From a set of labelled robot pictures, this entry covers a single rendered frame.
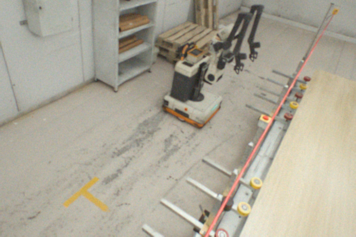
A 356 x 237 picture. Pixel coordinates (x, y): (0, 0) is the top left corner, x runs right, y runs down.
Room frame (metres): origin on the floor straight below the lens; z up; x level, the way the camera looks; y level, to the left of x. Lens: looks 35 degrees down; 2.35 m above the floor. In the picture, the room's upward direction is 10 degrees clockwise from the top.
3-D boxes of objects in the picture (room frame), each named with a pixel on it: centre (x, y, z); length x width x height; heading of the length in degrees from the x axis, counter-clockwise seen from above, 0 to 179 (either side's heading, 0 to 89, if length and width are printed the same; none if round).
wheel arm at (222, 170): (1.36, -0.48, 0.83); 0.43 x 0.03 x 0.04; 63
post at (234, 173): (1.14, -0.44, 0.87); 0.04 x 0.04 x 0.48; 63
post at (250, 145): (1.36, -0.56, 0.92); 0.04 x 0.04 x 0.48; 63
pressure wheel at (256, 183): (1.27, -0.66, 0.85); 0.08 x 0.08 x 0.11
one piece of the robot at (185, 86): (3.20, -0.17, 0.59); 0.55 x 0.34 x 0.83; 153
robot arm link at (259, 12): (3.14, -0.76, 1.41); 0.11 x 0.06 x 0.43; 153
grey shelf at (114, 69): (3.79, 0.91, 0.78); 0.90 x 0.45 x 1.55; 153
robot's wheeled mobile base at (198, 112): (3.16, -0.25, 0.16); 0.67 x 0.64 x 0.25; 63
